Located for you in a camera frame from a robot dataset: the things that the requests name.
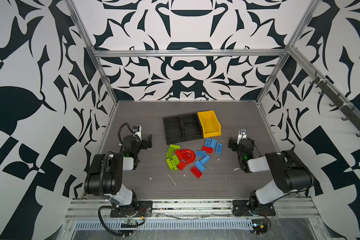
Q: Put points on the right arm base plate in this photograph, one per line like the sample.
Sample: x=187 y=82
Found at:
x=249 y=208

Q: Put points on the green brick lower left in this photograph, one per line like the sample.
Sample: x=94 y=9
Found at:
x=171 y=165

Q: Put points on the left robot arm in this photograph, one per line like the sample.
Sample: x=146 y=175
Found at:
x=105 y=175

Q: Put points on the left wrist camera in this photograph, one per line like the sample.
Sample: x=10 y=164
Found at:
x=137 y=131

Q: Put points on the left black bin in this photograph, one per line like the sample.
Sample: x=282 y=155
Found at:
x=174 y=130

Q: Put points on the green brick upper left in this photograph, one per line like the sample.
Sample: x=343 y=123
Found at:
x=169 y=153

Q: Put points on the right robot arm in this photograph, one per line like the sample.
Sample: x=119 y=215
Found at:
x=289 y=173

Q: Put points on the black bin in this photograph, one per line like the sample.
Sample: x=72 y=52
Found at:
x=192 y=127
x=174 y=130

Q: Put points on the aluminium front rail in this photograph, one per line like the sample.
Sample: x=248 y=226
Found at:
x=195 y=208

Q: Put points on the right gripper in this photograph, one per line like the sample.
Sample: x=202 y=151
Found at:
x=233 y=142

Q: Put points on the white cable duct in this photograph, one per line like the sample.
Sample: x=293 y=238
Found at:
x=171 y=224

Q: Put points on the wall hook rail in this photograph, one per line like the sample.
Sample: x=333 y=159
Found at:
x=338 y=100

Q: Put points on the green brick middle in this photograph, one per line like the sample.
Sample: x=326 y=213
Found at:
x=175 y=161

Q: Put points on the green brick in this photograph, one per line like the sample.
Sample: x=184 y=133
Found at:
x=169 y=153
x=175 y=161
x=175 y=147
x=171 y=165

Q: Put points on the right black bin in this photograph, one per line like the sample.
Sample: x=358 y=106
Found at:
x=192 y=127

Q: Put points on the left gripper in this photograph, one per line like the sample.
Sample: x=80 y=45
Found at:
x=146 y=141

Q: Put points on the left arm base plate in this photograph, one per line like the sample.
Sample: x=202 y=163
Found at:
x=137 y=209

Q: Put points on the yellow bin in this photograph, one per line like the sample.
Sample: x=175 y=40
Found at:
x=210 y=124

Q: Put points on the red brick front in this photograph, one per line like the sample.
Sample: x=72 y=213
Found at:
x=196 y=172

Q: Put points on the green brick top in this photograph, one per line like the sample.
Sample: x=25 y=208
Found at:
x=175 y=147

